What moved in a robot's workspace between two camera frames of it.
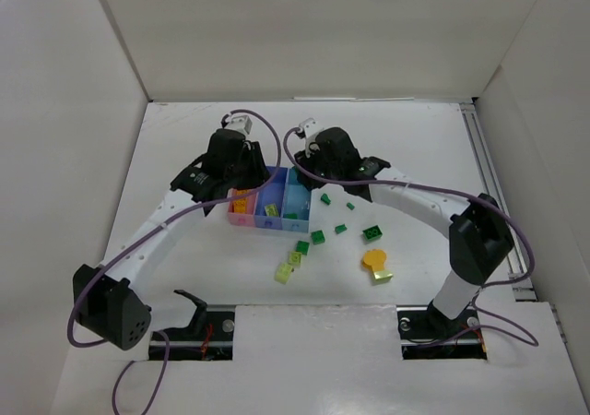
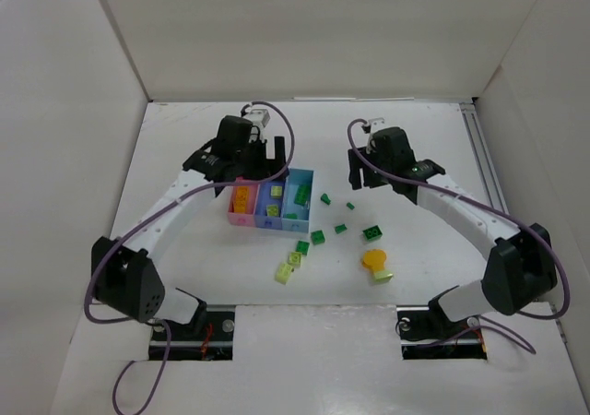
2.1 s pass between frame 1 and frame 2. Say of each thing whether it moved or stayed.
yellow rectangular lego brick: stayed
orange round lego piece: stayed
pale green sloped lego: stayed
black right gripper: moved
